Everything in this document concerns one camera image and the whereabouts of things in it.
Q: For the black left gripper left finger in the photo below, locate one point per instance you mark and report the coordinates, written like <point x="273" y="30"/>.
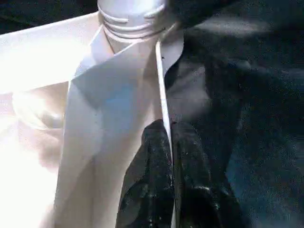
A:
<point x="147" y="180"/>

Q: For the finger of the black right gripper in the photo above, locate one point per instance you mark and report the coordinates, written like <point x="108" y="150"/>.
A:
<point x="187" y="10"/>

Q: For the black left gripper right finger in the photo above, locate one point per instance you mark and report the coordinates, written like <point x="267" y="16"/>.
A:
<point x="197" y="190"/>

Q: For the white plastic table leg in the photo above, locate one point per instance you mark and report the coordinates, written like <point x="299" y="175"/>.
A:
<point x="130" y="14"/>

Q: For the white plastic table top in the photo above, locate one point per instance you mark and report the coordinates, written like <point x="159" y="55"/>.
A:
<point x="83" y="118"/>

